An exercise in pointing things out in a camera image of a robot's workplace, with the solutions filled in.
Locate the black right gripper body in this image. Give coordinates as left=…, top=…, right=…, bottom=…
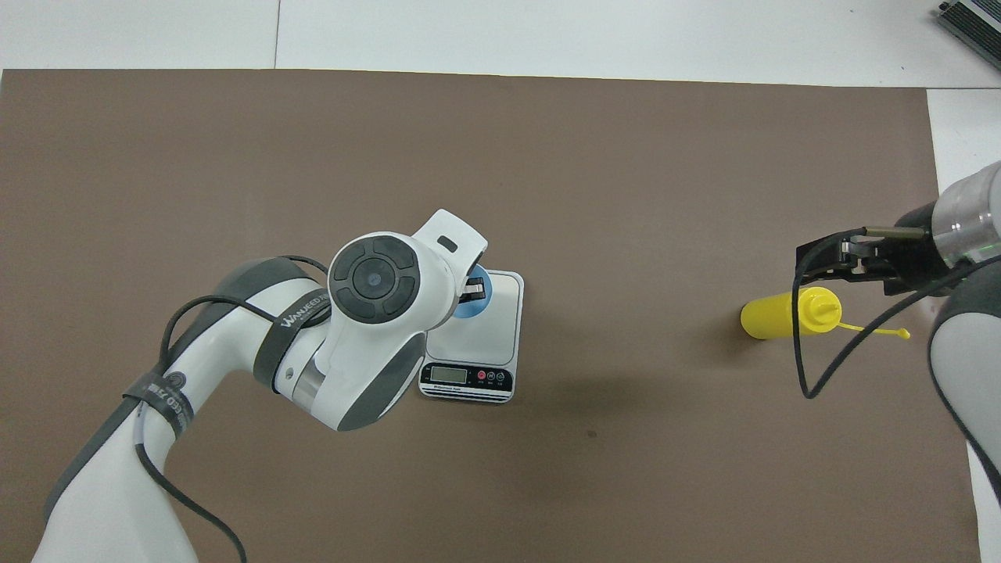
left=880, top=203, right=951, bottom=294

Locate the light blue plastic cup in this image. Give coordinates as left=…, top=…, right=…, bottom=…
left=454, top=268, right=494, bottom=319

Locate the yellow squeeze bottle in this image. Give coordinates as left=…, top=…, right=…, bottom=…
left=741, top=287, right=912, bottom=341

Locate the silver digital kitchen scale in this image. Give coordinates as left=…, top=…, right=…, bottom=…
left=418, top=270, right=525, bottom=405

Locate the brown paper table mat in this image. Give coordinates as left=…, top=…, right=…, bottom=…
left=0, top=69, right=982, bottom=563

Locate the grey ribbed metal device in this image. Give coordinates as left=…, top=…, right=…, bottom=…
left=937, top=0, right=1001, bottom=73

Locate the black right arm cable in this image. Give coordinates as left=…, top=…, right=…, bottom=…
left=792, top=225, right=1001, bottom=400

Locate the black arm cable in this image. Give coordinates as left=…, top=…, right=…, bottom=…
left=792, top=225, right=1001, bottom=400
left=133, top=254, right=329, bottom=563

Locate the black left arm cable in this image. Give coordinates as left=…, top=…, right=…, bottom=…
left=133, top=254, right=329, bottom=563

